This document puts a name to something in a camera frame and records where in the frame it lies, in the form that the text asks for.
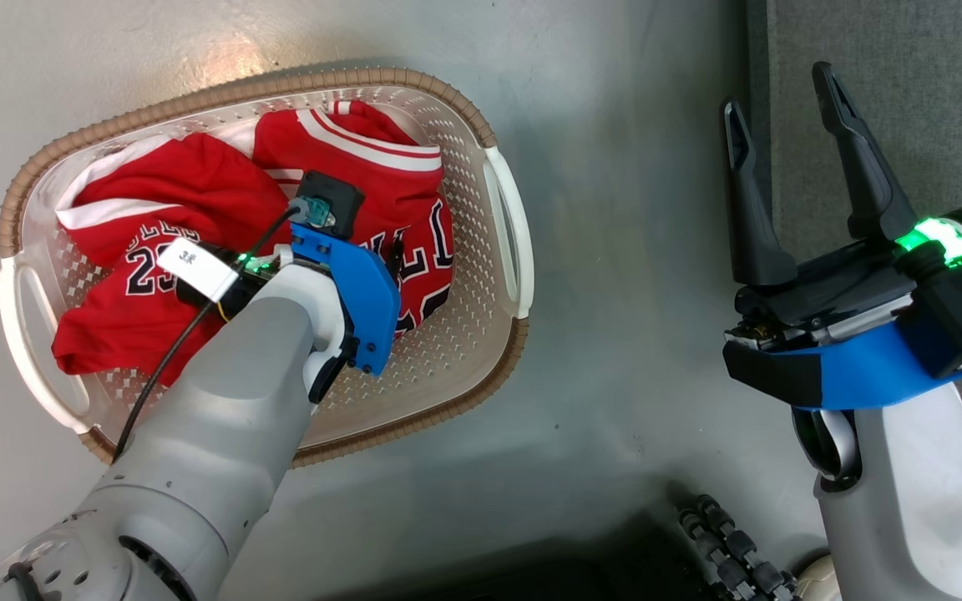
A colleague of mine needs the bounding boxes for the right blue camera bracket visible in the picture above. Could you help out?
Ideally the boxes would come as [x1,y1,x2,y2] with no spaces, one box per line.
[721,321,962,412]

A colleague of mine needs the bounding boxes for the left cable white tag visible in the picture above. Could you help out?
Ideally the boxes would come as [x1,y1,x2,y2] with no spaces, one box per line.
[155,238,241,302]

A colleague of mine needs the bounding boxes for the grey fabric sofa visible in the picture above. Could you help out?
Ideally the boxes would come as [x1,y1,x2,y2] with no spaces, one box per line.
[747,0,962,289]

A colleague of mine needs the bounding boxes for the left teal cable connector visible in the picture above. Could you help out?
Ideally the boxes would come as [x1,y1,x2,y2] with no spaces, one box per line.
[291,195,337,231]

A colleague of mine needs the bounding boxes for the red garment white stripes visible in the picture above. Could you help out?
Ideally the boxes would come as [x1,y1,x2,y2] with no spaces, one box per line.
[251,100,455,335]

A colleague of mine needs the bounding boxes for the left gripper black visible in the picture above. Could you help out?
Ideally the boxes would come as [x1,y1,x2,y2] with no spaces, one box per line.
[174,240,291,307]

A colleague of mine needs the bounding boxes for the red jersey number 23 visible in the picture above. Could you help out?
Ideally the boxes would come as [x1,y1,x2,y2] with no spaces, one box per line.
[51,132,294,386]

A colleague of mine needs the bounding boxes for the blue camera bracket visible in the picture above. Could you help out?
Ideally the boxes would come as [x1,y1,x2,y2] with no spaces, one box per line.
[721,321,962,412]
[287,221,403,376]

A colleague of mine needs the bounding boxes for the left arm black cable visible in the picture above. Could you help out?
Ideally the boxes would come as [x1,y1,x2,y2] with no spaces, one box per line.
[114,205,302,462]

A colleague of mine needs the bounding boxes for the white basket brown rim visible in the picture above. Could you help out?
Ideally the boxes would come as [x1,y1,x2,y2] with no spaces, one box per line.
[0,67,536,468]

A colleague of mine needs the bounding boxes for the left blue camera bracket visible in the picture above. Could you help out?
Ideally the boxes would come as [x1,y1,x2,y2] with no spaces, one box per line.
[287,221,403,376]

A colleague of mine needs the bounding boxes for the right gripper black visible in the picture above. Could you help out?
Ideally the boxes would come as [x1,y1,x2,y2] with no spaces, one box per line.
[722,62,962,353]

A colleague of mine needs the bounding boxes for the black cable drag chain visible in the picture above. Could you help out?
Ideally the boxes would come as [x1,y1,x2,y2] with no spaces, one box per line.
[676,494,801,601]

